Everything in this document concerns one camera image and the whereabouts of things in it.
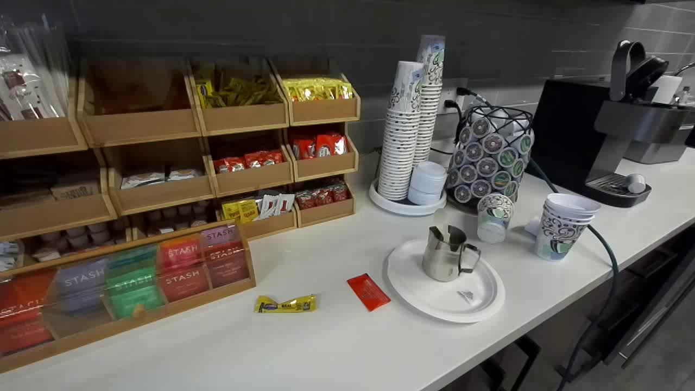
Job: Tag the tall patterned paper cup stack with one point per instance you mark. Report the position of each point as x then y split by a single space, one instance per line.
431 89

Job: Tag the single patterned paper cup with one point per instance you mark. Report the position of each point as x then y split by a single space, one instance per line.
493 213

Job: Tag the white paper plate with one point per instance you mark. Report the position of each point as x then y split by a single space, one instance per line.
464 297

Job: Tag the short patterned paper cup stack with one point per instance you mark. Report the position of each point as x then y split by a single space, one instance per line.
560 225

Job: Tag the dark red sachet pile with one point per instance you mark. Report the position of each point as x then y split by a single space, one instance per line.
321 196

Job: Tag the white round tray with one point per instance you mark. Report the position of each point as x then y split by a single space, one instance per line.
391 206

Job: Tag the yellow and white sachet pile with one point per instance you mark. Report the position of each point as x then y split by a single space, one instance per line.
257 208

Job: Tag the red sachet packet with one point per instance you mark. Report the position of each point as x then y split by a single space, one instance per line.
367 292

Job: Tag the bright yellow sachet pile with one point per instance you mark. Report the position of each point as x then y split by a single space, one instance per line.
318 89

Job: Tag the yellow foil candy packet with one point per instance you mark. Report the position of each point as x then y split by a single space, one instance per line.
266 306
299 303

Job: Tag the maroon tea packets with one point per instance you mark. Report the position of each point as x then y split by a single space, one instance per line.
225 257

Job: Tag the yellow-green sachet pile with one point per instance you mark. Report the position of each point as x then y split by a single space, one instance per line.
236 89

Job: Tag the red tea packets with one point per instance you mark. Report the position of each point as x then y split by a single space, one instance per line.
181 268

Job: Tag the wooden tea display box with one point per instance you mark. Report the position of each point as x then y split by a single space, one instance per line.
181 306

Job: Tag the wooden shelf organizer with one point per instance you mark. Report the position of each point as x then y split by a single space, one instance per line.
144 128

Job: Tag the green tea packets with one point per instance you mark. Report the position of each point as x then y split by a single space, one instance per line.
134 283

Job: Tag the black coffee machine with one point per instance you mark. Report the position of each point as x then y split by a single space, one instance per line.
571 131

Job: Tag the grey-blue tea packets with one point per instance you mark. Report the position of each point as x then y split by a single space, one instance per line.
79 285

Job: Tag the small white ball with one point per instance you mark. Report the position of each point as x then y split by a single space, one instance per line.
634 183

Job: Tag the clear plastic container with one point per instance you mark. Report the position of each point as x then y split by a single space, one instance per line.
28 73

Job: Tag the orange-red tea packets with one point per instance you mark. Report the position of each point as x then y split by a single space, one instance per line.
23 311

